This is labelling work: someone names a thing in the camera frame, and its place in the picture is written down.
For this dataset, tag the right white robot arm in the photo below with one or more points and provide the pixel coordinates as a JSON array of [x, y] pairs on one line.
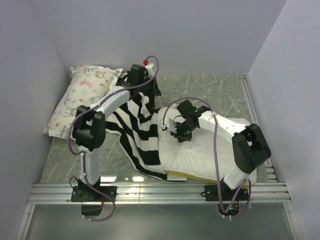
[[249, 146]]

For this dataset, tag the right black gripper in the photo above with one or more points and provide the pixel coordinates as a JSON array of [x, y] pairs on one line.
[[180, 138]]

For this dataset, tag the floral patterned pillow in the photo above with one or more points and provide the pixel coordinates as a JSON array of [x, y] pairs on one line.
[[88, 84]]

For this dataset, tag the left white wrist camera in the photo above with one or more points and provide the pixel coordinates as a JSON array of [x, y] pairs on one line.
[[149, 67]]

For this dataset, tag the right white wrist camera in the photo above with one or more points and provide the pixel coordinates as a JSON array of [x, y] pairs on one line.
[[167, 124]]

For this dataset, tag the white pillow yellow edge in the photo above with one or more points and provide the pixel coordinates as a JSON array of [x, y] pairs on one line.
[[195, 158]]

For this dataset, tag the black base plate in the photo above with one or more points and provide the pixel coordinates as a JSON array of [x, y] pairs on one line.
[[80, 194], [210, 194]]

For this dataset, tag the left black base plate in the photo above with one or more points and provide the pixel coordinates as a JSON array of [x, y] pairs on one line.
[[80, 194]]

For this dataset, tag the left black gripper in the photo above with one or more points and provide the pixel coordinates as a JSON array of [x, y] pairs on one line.
[[146, 78]]

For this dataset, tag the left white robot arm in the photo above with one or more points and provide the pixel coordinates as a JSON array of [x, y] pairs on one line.
[[89, 126]]

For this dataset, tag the black white striped pillowcase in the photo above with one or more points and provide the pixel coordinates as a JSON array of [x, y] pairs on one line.
[[136, 123]]

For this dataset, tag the aluminium mounting rail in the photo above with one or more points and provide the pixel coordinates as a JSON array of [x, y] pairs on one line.
[[155, 194]]

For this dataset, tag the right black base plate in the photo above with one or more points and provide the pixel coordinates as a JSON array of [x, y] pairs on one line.
[[210, 194]]

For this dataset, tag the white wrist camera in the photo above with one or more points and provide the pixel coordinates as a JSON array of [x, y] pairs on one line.
[[149, 67], [167, 124]]

